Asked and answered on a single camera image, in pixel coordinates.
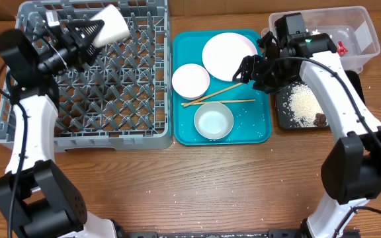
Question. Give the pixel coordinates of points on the clear plastic waste bin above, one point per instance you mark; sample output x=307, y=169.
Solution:
x=352, y=26

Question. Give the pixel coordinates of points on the upper wooden chopstick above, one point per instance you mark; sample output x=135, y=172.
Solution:
x=211, y=95

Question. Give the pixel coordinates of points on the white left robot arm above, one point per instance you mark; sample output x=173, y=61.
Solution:
x=36, y=198

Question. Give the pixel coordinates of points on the black food waste tray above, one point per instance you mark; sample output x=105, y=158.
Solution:
x=284, y=122

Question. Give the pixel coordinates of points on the white green bowl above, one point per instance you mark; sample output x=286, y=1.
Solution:
x=213, y=120

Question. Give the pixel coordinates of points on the lower wooden chopstick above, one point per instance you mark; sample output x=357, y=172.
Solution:
x=219, y=101

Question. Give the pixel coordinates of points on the white napkin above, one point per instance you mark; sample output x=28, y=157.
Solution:
x=315, y=32

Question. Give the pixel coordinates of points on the grey dishwasher rack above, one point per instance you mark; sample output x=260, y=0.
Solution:
x=122, y=101

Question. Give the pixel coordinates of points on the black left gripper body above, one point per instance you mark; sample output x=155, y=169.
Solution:
x=55, y=61

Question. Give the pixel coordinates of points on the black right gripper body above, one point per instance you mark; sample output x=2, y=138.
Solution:
x=260, y=73

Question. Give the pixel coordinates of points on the large pink plate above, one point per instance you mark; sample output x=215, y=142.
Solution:
x=223, y=54

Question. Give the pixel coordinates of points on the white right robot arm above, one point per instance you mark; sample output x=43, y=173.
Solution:
x=351, y=173

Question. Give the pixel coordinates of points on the brown food scrap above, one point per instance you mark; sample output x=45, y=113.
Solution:
x=320, y=120

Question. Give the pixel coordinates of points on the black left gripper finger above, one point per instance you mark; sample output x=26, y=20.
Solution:
x=81, y=56
x=85, y=32

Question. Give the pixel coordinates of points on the teal serving tray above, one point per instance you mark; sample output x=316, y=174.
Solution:
x=250, y=108

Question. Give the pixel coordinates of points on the red candy wrapper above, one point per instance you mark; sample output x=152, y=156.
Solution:
x=341, y=50

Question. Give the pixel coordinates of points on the wooden chopstick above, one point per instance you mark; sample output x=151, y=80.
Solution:
x=219, y=101
x=211, y=95

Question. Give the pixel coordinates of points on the small pink bowl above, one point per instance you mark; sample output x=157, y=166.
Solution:
x=191, y=81

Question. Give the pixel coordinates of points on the cream paper cup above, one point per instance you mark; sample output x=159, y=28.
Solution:
x=115, y=27

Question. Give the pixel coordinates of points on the pile of white rice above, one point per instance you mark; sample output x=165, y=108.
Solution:
x=302, y=106

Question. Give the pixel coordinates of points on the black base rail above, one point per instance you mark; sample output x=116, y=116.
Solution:
x=230, y=234

